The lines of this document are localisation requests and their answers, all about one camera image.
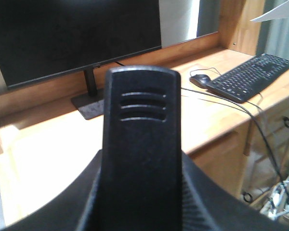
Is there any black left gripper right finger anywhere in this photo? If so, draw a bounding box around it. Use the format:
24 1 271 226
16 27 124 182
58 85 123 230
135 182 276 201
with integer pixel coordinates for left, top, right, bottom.
182 153 289 231

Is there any tangle of white cables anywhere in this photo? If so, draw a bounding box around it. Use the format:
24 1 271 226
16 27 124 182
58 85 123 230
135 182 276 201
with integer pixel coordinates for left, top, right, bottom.
260 166 289 221

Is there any black keyboard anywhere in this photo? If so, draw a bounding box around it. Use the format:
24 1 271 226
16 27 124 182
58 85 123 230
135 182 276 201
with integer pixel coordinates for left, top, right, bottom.
207 53 289 103

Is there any white paper sheet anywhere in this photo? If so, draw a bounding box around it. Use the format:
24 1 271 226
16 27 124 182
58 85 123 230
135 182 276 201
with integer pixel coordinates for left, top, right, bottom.
250 0 289 23

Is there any black stapler with orange button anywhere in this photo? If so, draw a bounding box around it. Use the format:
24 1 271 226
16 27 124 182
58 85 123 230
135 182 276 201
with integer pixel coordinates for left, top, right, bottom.
79 65 218 231

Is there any black computer monitor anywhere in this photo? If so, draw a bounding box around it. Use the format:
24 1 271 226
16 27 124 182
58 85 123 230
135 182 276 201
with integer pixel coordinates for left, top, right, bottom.
0 0 161 120

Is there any black mouse cable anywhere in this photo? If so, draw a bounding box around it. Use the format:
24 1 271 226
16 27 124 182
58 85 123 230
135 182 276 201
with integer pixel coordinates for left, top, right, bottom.
180 67 289 193

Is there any black computer mouse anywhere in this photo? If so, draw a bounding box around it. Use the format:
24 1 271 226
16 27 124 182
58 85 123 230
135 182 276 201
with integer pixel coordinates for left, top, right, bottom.
189 74 211 89

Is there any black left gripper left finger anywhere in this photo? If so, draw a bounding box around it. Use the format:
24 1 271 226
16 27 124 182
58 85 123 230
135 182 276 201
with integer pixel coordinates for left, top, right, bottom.
3 150 102 231

